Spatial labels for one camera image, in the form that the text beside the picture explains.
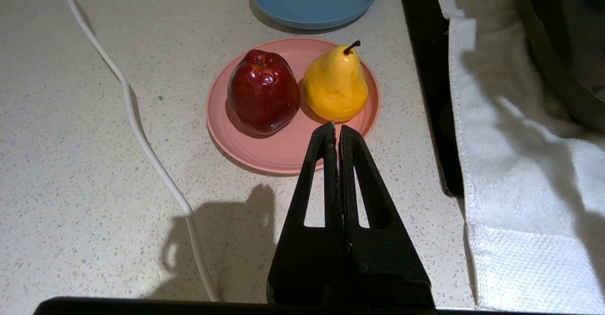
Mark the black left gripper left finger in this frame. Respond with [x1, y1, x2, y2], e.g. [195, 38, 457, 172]
[267, 122, 353, 306]

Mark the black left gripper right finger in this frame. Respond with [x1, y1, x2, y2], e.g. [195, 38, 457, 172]
[338, 125, 435, 308]

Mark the dark grey rice cooker base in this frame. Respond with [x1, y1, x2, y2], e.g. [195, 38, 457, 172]
[510, 0, 605, 133]

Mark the pink plate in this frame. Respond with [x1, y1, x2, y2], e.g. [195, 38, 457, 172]
[206, 37, 381, 175]

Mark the white towel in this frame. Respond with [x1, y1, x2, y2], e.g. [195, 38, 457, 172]
[431, 0, 605, 315]

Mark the red apple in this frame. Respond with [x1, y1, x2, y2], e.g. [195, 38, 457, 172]
[227, 49, 301, 135]

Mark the yellow pear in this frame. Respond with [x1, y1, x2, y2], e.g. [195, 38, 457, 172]
[302, 41, 369, 122]

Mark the black flat strip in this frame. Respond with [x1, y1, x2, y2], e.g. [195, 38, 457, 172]
[396, 0, 465, 197]

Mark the white cable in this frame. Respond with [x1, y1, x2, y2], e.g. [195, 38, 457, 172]
[56, 0, 222, 302]

